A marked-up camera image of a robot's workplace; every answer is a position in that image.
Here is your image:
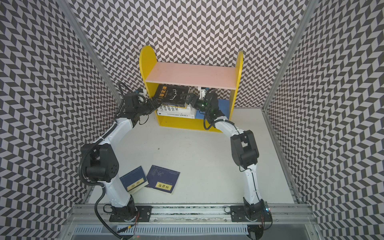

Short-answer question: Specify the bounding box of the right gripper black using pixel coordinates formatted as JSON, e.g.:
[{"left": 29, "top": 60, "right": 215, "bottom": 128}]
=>
[{"left": 180, "top": 93, "right": 211, "bottom": 114}]

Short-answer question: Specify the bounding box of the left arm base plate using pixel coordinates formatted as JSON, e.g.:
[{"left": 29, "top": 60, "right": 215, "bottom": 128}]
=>
[{"left": 109, "top": 206, "right": 153, "bottom": 223}]

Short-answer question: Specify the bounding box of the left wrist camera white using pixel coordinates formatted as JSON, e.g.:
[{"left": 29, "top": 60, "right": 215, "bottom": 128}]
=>
[{"left": 135, "top": 88, "right": 148, "bottom": 97}]

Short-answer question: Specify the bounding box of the aluminium front rail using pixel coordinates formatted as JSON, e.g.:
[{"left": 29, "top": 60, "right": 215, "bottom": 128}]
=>
[{"left": 64, "top": 203, "right": 317, "bottom": 226}]

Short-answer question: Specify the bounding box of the black book orange title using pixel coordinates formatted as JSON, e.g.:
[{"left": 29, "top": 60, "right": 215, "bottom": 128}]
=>
[{"left": 155, "top": 84, "right": 190, "bottom": 108}]

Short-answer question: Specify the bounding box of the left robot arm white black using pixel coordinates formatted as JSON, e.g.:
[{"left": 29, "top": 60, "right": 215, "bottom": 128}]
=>
[{"left": 78, "top": 92, "right": 162, "bottom": 219}]

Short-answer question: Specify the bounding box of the white book black bold text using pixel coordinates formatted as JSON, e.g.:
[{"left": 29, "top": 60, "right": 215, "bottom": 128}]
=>
[{"left": 158, "top": 105, "right": 195, "bottom": 115}]

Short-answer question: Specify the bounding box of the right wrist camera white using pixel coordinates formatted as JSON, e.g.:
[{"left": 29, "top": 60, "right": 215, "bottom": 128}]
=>
[{"left": 198, "top": 87, "right": 209, "bottom": 100}]

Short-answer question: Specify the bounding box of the yellow pink blue bookshelf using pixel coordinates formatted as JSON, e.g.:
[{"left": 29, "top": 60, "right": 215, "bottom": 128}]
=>
[{"left": 139, "top": 46, "right": 244, "bottom": 135}]

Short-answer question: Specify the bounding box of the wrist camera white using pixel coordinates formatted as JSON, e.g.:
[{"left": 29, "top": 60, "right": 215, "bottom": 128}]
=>
[
  {"left": 135, "top": 88, "right": 148, "bottom": 97},
  {"left": 198, "top": 87, "right": 209, "bottom": 100}
]

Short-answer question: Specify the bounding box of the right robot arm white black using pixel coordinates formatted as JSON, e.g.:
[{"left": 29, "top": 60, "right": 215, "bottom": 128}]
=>
[{"left": 181, "top": 91, "right": 268, "bottom": 221}]

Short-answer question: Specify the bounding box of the white thin book small text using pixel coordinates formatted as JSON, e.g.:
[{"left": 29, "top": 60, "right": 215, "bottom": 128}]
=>
[{"left": 157, "top": 111, "right": 195, "bottom": 119}]

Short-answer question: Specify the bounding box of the navy book yellow label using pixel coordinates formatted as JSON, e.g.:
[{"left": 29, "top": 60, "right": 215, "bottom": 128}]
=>
[
  {"left": 120, "top": 166, "right": 149, "bottom": 195},
  {"left": 147, "top": 165, "right": 180, "bottom": 194}
]

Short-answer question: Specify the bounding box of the aluminium corner post right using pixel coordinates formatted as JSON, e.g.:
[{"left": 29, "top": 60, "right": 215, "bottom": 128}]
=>
[{"left": 261, "top": 0, "right": 319, "bottom": 111}]

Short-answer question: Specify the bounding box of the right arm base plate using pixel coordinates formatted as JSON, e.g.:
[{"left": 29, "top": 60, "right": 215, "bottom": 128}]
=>
[{"left": 230, "top": 205, "right": 273, "bottom": 223}]

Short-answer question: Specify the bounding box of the aluminium corner post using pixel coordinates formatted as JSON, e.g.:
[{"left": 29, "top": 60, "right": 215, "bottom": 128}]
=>
[
  {"left": 261, "top": 0, "right": 319, "bottom": 111},
  {"left": 56, "top": 0, "right": 122, "bottom": 105}
]

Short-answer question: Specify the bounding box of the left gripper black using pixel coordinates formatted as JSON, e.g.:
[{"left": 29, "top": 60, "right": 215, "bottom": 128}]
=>
[{"left": 136, "top": 96, "right": 165, "bottom": 116}]

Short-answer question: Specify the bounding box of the aluminium corner post left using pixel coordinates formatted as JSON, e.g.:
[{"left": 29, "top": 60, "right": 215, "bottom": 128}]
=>
[{"left": 56, "top": 0, "right": 122, "bottom": 105}]

